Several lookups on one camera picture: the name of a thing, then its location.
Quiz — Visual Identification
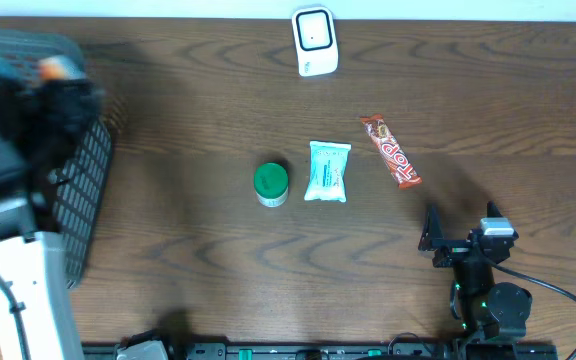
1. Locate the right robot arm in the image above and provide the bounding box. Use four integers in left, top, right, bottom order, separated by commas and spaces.
418, 202, 532, 342

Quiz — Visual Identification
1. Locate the orange small box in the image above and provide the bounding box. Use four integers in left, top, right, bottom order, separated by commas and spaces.
38, 55, 87, 81

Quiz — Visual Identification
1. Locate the green lid jar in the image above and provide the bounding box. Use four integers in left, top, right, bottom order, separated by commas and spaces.
253, 162, 289, 208

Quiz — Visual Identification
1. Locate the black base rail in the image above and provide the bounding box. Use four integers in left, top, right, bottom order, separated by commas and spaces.
83, 334, 558, 360

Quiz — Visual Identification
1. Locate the white barcode scanner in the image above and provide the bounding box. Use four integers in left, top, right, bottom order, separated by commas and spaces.
291, 6, 339, 77

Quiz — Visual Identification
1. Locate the orange Top chocolate bar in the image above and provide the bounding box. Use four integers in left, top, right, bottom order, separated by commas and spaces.
360, 114, 422, 189

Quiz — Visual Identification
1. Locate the teal wet wipes pack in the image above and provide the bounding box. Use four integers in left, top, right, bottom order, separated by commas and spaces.
304, 141, 352, 203

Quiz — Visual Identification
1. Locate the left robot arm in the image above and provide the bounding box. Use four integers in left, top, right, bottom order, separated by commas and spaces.
0, 76, 112, 359

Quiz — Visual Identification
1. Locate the grey plastic basket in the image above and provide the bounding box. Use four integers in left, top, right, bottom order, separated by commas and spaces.
0, 29, 113, 308

